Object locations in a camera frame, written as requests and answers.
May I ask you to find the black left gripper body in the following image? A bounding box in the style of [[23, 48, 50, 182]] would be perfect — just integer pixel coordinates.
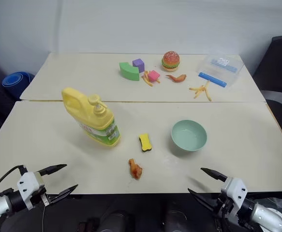
[[30, 187, 52, 207]]

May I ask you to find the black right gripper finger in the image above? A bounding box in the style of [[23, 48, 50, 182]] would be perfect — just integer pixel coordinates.
[[200, 167, 229, 183], [187, 188, 219, 214]]

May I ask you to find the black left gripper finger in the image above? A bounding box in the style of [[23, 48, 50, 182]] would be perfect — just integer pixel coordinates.
[[38, 164, 68, 177], [49, 184, 79, 204]]

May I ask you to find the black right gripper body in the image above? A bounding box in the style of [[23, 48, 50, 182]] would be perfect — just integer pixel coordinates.
[[213, 197, 238, 218]]

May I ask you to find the mint green bowl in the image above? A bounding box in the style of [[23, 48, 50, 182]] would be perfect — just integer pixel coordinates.
[[171, 119, 208, 157]]

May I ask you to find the yellow detergent bottle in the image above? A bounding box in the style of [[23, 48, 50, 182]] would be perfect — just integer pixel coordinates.
[[61, 87, 122, 147]]

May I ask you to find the toy fried chicken drumstick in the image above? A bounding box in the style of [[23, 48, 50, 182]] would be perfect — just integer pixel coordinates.
[[128, 158, 144, 180]]

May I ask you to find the yellow and black sponge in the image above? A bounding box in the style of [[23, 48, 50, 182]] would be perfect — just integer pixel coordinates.
[[138, 133, 153, 153]]

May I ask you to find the toy french fries bunch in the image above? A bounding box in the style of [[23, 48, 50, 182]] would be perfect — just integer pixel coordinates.
[[188, 80, 213, 102], [141, 70, 161, 87]]

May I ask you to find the blue rolled foam mat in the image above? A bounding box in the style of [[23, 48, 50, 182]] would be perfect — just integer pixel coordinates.
[[1, 71, 35, 98]]

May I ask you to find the toy orange shrimp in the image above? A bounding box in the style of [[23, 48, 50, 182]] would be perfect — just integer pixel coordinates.
[[165, 73, 188, 83]]

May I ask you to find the clear box with blue clips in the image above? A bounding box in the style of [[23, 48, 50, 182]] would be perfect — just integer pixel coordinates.
[[195, 54, 245, 89]]

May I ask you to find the pink foam cube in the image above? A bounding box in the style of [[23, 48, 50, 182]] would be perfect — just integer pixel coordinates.
[[147, 70, 162, 83]]

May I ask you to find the black office chair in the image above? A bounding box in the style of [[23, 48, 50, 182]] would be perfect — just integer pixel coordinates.
[[251, 35, 282, 156]]

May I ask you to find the toy hamburger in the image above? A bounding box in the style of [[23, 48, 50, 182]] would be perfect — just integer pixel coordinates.
[[161, 50, 180, 73]]

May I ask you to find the green arch foam block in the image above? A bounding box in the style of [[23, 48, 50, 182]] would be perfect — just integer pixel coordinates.
[[118, 61, 141, 82]]

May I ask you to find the purple foam cube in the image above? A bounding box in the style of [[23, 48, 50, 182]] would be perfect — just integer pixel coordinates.
[[132, 58, 145, 73]]

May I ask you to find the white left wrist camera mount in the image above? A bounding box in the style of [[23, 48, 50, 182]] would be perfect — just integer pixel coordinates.
[[16, 171, 47, 211]]

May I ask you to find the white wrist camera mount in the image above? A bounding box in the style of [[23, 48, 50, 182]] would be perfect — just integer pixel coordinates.
[[219, 176, 249, 216], [16, 171, 47, 211]]

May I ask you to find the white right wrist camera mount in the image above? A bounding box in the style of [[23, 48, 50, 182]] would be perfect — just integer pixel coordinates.
[[219, 176, 249, 216]]

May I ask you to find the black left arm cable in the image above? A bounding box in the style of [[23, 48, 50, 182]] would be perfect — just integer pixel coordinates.
[[0, 164, 27, 194]]

